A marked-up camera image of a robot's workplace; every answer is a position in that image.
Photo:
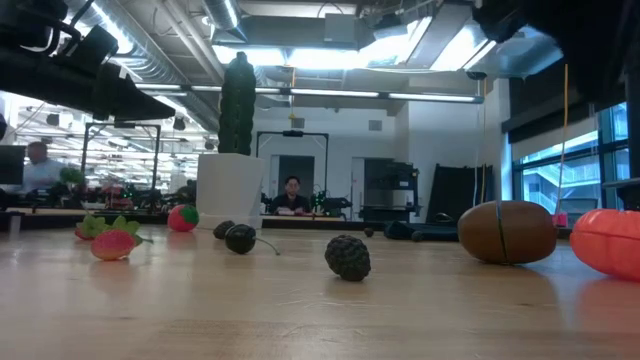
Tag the black computer monitor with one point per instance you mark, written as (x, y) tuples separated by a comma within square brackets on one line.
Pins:
[(12, 165)]

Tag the small dark toy berry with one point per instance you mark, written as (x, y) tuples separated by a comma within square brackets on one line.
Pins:
[(369, 232)]

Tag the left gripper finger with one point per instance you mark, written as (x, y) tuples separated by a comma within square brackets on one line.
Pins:
[(130, 102)]

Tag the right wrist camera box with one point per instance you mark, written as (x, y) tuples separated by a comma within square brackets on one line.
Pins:
[(497, 20)]

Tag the dark blue mat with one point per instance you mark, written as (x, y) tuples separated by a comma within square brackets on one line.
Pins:
[(435, 232)]

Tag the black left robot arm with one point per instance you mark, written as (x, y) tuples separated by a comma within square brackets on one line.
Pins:
[(25, 25)]

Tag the black standing panel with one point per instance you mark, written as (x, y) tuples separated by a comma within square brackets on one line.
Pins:
[(455, 192)]

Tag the orange tomato toy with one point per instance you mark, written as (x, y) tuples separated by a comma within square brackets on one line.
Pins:
[(610, 242)]

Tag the grey ceiling box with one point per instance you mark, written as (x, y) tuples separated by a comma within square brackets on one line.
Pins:
[(340, 27)]

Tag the black rig frame with bar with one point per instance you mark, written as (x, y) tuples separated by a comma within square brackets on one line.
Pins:
[(120, 124)]

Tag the long ceiling light strip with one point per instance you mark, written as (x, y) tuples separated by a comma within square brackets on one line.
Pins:
[(335, 93)]

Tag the round red toy strawberry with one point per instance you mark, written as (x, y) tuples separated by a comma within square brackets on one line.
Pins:
[(179, 220)]

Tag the background wooden table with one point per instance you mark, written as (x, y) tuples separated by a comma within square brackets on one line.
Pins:
[(310, 218), (60, 211)]

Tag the black rig frame with camera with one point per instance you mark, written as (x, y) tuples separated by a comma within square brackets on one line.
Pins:
[(292, 133)]

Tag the red toy strawberry with leaves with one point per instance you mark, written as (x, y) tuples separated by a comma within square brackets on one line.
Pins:
[(92, 226)]

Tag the dome security camera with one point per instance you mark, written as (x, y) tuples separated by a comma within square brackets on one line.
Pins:
[(476, 75)]

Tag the person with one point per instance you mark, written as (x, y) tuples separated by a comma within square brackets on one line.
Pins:
[(291, 200), (42, 172)]

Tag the tall dark green cactus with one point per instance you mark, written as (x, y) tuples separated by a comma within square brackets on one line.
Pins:
[(237, 110)]

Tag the grey wall vent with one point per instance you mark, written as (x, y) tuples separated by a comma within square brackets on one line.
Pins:
[(297, 123), (375, 125)]

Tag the black equipment cart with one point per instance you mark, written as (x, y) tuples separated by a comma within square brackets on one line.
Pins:
[(390, 185)]

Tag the brown toy kiwi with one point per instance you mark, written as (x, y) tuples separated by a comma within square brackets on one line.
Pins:
[(525, 232)]

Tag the green potted plant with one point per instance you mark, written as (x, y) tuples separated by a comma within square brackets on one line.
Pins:
[(72, 176)]

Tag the white plastic pot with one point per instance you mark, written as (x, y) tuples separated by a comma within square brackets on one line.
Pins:
[(230, 190)]

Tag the black toy blackberry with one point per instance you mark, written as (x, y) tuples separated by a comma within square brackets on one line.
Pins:
[(347, 257), (222, 230)]

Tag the pink toy strawberry with leaves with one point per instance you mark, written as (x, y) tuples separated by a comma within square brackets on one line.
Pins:
[(112, 246)]

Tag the black background robot arm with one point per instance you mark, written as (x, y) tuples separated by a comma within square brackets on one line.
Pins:
[(266, 202), (332, 204)]

